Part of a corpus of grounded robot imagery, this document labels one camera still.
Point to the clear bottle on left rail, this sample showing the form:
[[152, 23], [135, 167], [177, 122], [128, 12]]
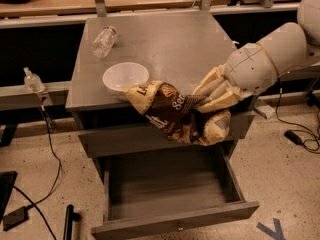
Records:
[[33, 81]]

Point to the grey wooden drawer cabinet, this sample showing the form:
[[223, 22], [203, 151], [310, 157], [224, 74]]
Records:
[[178, 48]]

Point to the black power adapter right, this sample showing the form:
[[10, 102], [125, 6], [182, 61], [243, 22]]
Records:
[[293, 137]]

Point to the closed top drawer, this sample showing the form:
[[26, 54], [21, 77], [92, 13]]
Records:
[[132, 138]]

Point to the open middle drawer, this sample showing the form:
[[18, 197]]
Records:
[[163, 191]]

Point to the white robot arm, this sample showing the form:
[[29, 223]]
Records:
[[293, 46]]

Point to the black power adapter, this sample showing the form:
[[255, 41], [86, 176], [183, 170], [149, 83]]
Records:
[[15, 218], [293, 137]]

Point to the black power adapter left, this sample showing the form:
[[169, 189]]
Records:
[[15, 218]]

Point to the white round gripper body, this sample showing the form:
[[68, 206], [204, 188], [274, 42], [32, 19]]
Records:
[[250, 68]]

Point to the clear plastic bottle on cabinet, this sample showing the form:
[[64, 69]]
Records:
[[104, 41]]

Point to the white ceramic bowl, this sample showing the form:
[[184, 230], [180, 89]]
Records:
[[123, 75]]

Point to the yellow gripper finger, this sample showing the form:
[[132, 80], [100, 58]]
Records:
[[230, 97], [214, 83]]

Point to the brown chip bag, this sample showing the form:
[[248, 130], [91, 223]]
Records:
[[175, 114]]

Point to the black bar on floor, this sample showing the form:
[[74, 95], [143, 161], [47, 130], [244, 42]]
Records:
[[70, 217]]

